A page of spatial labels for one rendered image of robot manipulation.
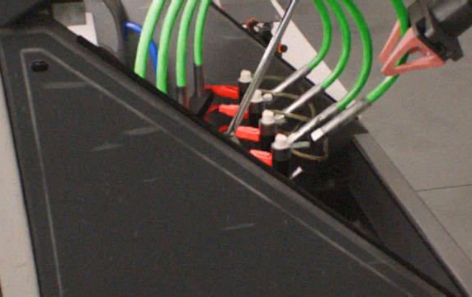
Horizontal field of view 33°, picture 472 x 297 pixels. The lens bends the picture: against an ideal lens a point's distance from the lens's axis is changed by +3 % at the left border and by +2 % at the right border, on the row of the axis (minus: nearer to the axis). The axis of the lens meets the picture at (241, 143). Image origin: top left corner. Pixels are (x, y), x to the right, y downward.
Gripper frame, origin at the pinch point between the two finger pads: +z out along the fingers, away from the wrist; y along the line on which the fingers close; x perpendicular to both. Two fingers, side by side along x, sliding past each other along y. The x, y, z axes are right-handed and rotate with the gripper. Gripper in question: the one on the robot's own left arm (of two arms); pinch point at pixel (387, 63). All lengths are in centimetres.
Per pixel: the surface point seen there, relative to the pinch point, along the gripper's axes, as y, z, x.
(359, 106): 3.5, 6.1, 0.6
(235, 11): -86, 48, 14
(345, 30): -13.7, 5.5, -0.8
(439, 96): -213, 76, 171
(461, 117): -191, 69, 172
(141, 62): 7.6, 18.6, -28.3
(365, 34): -6.6, 1.3, -2.2
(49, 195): 42, 13, -38
